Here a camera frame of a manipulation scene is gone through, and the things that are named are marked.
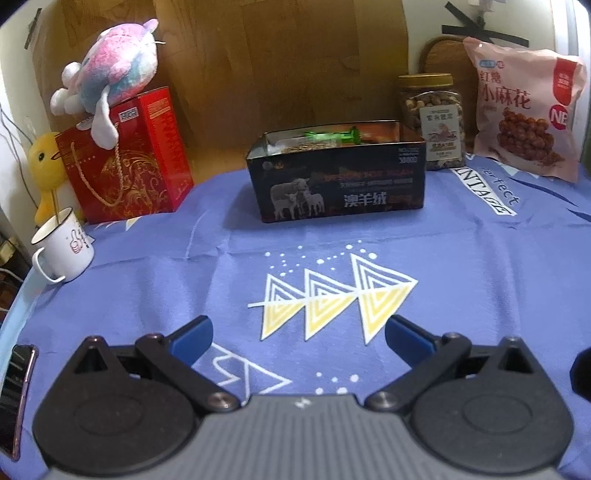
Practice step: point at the green wrapped snack in tin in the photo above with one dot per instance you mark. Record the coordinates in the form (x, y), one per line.
(352, 136)

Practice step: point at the smartphone at table edge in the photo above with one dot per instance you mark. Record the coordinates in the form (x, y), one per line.
(14, 393)

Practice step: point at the pink blue plush toy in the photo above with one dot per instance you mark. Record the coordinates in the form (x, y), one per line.
(119, 65)

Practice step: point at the yellow duck plush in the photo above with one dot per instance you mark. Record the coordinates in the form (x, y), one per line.
(49, 175)

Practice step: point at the large wooden board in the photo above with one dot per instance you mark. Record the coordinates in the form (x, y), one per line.
(237, 69)

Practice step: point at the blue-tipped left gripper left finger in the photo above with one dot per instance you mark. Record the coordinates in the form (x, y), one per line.
(171, 358)

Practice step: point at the red gift box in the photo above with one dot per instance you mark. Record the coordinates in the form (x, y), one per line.
(146, 173)

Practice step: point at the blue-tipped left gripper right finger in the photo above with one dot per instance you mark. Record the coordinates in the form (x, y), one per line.
(432, 359)

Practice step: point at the blue printed tablecloth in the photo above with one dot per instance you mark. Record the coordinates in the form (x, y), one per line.
(299, 307)

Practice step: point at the small rounded wooden board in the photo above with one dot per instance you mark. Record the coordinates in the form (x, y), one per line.
(446, 54)

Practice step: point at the nut jar with gold lid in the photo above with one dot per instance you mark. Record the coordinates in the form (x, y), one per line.
(432, 107)

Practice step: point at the black metal snack tin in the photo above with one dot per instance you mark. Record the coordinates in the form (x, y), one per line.
(296, 179)

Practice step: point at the pink fried twist snack bag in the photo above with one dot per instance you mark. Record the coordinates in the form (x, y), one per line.
(525, 102)

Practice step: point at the white enamel mug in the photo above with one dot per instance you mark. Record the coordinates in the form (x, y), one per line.
(63, 251)

